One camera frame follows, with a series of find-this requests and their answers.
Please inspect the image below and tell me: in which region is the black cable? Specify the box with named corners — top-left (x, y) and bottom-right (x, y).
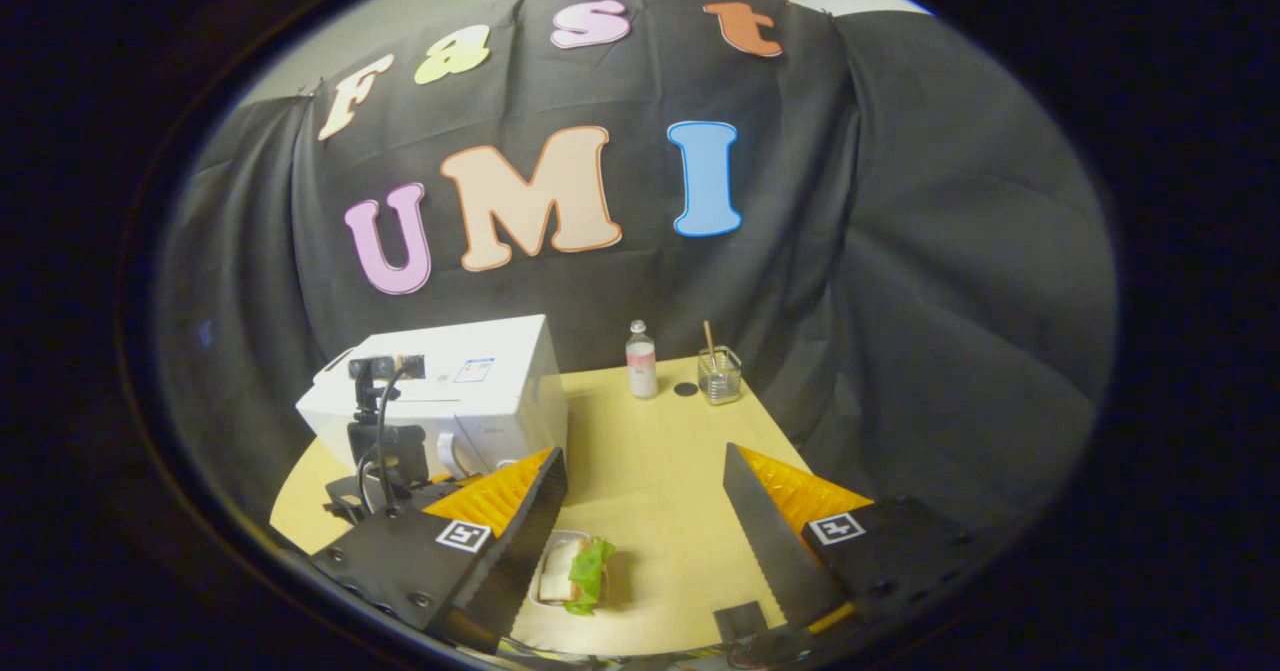
top-left (357, 363), bottom-right (409, 514)

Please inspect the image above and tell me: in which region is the small clear plastic bottle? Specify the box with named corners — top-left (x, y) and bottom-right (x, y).
top-left (626, 320), bottom-right (660, 400)

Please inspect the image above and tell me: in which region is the lettuce sandwich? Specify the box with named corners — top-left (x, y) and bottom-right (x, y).
top-left (537, 536), bottom-right (618, 617)

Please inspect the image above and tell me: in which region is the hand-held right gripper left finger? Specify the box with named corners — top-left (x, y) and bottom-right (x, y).
top-left (310, 448), bottom-right (569, 652)

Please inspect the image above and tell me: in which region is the clear glass jar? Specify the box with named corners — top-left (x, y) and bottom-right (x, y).
top-left (697, 346), bottom-right (744, 406)

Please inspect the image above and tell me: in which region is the white plastic tray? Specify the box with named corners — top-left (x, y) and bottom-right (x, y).
top-left (528, 529), bottom-right (611, 609)

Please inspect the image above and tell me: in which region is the white microwave oven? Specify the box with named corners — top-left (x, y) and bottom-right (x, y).
top-left (297, 314), bottom-right (569, 482)

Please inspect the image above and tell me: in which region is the black backdrop cloth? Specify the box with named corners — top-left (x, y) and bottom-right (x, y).
top-left (155, 0), bottom-right (1116, 552)

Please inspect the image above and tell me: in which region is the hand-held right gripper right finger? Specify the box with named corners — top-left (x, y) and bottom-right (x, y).
top-left (722, 443), bottom-right (976, 632)

